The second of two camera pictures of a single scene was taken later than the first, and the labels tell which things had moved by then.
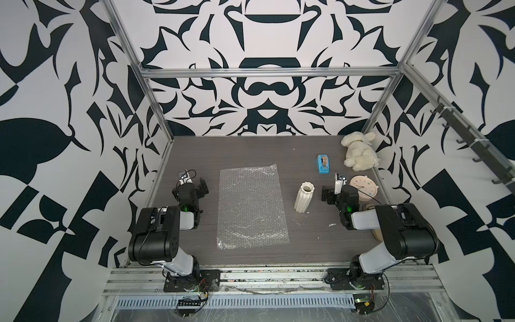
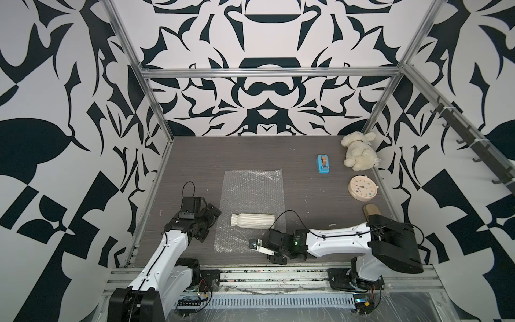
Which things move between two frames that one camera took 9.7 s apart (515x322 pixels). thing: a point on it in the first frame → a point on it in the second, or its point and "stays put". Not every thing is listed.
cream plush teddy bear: x=361 y=154 stays put
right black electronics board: x=363 y=303 stays put
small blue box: x=323 y=164 stays put
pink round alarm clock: x=365 y=184 stays put
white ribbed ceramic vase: x=304 y=196 → x=254 y=221
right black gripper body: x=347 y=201 → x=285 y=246
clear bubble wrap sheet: x=250 y=210 stays put
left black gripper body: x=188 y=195 → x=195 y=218
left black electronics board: x=186 y=304 stays put
